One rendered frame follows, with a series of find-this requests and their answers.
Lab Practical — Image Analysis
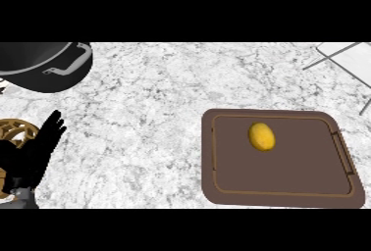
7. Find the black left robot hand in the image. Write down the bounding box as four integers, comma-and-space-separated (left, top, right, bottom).
0, 109, 68, 194

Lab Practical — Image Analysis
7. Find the brown tray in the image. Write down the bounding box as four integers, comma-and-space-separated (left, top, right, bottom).
199, 108, 366, 210

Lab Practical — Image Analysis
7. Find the brown wicker basket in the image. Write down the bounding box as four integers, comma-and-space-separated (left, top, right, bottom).
0, 118, 39, 202

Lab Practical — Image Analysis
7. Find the yellow oval vegetable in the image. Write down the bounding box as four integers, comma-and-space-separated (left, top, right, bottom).
248, 122, 276, 153

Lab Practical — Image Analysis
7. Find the black pot with grey handle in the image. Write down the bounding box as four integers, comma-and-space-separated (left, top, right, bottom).
0, 42, 94, 94

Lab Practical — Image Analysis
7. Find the grey wire tiered shelf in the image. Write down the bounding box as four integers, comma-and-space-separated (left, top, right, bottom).
301, 42, 371, 117

